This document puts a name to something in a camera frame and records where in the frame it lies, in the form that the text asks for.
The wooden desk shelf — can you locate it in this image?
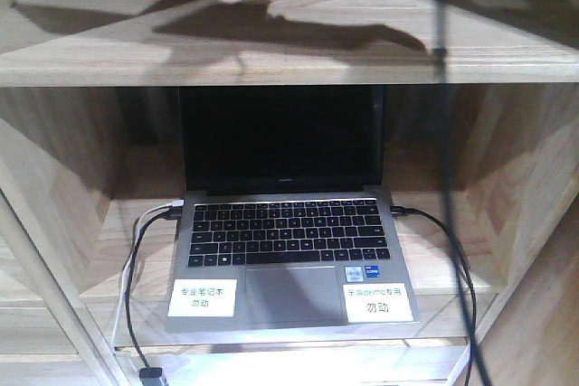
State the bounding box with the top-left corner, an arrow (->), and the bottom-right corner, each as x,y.
1,0 -> 578,385

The silver laptop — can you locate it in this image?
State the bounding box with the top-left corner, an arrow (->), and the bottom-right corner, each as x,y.
166,85 -> 419,334

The black laptop cable right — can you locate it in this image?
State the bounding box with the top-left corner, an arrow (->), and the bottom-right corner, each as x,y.
389,205 -> 494,386

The black laptop cable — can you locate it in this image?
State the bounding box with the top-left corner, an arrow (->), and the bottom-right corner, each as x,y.
389,205 -> 494,386
124,207 -> 185,372

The white laptop cable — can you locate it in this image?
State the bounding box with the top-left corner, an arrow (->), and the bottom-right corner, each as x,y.
110,199 -> 185,349

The black laptop cable left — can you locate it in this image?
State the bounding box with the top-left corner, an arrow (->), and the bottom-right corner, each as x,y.
124,207 -> 185,372

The black hanging cable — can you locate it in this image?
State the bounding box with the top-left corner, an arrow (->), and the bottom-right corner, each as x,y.
413,0 -> 476,297

